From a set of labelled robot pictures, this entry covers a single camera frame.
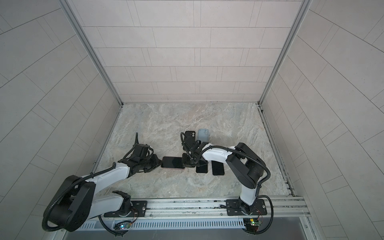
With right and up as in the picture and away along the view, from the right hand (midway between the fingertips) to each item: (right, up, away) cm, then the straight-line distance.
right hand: (181, 167), depth 84 cm
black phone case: (+4, +16, +13) cm, 21 cm away
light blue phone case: (+13, +16, +15) cm, 26 cm away
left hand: (-9, +3, +3) cm, 10 cm away
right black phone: (+21, -1, +2) cm, 21 cm away
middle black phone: (+12, +2, -4) cm, 13 cm away
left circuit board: (-22, -18, -20) cm, 35 cm away
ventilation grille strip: (-32, -21, -16) cm, 42 cm away
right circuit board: (+34, -20, -16) cm, 42 cm away
